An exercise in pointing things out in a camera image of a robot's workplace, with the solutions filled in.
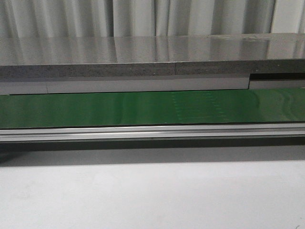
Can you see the grey stone counter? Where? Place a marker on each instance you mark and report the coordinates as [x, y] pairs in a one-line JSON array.
[[66, 65]]

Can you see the aluminium conveyor frame rail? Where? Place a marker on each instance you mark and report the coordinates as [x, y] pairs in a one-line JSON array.
[[150, 132]]

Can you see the green conveyor belt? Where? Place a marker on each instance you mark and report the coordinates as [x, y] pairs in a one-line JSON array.
[[152, 108]]

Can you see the white pleated curtain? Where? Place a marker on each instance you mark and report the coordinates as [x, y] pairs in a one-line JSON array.
[[118, 18]]

